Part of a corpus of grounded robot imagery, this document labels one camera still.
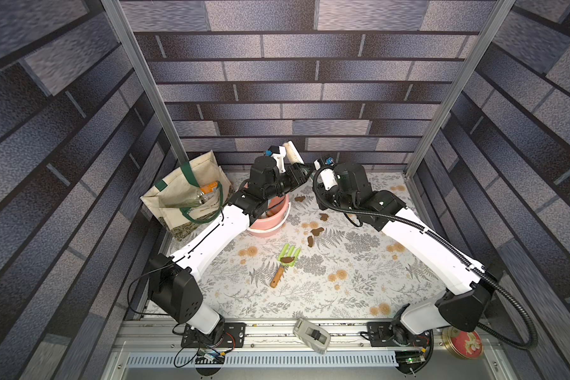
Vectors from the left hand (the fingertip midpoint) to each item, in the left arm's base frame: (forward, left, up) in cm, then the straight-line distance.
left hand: (312, 168), depth 70 cm
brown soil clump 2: (0, -5, -36) cm, 37 cm away
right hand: (-2, -1, -5) cm, 6 cm away
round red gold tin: (-41, -47, -33) cm, 71 cm away
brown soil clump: (+7, -9, -36) cm, 38 cm away
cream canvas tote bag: (+16, +50, -32) cm, 62 cm away
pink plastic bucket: (-5, +12, -20) cm, 24 cm away
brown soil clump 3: (-5, -2, -36) cm, 37 cm away
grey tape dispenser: (-39, -1, -33) cm, 51 cm away
